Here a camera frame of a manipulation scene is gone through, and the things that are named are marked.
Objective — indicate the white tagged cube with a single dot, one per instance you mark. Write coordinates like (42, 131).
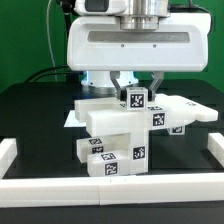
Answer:
(178, 131)
(136, 98)

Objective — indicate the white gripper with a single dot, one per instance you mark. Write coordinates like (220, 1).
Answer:
(180, 44)

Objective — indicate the white chair back frame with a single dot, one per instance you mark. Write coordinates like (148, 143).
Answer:
(108, 116)

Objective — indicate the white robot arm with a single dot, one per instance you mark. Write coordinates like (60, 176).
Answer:
(133, 15)

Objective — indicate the white tagged base sheet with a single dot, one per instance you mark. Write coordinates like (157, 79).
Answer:
(71, 120)

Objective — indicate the white chair seat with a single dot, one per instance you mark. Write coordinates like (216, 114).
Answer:
(132, 152)

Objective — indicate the white U-shaped fence wall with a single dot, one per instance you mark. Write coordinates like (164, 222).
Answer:
(43, 192)

